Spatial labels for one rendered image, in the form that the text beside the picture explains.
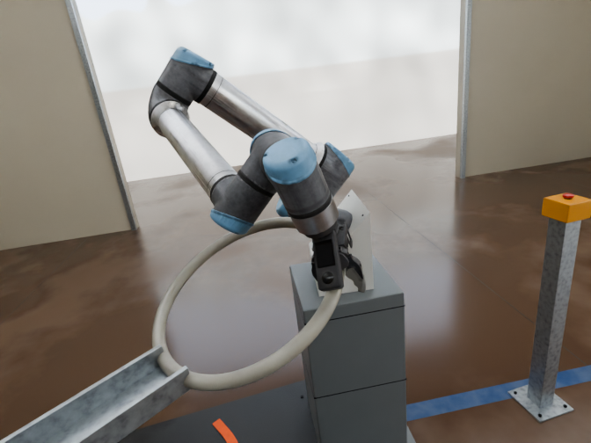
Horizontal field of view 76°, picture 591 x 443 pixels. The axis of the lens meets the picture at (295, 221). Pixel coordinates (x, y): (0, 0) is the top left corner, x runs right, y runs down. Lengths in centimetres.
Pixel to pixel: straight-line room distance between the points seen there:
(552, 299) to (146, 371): 168
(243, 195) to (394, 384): 123
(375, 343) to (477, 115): 499
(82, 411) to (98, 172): 486
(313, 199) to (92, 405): 58
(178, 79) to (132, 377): 81
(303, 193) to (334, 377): 112
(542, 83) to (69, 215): 689
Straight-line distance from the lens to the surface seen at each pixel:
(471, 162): 632
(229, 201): 78
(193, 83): 123
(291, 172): 63
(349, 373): 166
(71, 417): 90
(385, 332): 159
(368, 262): 148
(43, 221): 607
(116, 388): 90
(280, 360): 73
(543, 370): 224
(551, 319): 207
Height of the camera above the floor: 165
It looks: 20 degrees down
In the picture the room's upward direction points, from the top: 7 degrees counter-clockwise
